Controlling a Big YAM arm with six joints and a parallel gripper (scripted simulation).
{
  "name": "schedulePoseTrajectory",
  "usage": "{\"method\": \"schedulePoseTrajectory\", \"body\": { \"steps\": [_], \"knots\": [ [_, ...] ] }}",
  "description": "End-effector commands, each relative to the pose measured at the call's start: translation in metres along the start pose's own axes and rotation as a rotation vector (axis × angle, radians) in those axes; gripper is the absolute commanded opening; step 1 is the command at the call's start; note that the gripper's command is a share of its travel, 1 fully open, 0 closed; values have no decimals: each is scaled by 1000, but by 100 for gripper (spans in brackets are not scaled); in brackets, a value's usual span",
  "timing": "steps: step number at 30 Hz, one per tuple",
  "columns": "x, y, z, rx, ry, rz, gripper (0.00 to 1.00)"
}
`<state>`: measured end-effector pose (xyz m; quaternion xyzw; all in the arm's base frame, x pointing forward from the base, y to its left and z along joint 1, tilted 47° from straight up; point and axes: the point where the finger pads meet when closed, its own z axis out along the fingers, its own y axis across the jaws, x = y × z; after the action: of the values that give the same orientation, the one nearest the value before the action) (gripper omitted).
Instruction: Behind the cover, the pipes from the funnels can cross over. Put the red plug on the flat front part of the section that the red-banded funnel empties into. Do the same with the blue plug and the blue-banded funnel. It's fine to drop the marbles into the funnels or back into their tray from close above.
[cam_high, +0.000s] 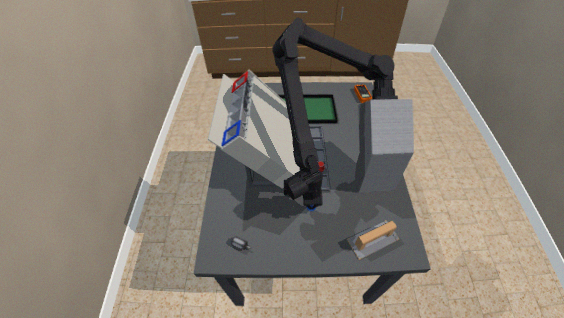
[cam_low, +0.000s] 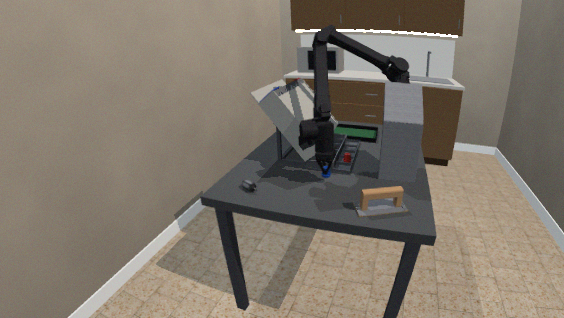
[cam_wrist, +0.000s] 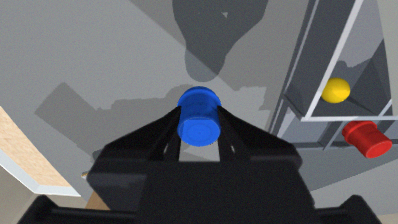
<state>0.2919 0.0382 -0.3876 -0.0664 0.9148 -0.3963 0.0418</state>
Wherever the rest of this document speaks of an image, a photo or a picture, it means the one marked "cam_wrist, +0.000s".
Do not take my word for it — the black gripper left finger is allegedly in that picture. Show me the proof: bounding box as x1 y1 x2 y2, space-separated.
96 106 182 161

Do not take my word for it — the blue plug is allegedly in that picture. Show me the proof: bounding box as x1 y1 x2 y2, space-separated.
177 86 221 146

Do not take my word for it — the yellow ball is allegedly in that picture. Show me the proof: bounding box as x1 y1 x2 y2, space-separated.
321 77 350 103

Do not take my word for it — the red plug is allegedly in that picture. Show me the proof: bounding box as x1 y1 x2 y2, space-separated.
342 120 392 158

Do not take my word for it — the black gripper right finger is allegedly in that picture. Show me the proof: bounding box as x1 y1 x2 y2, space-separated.
217 106 303 170

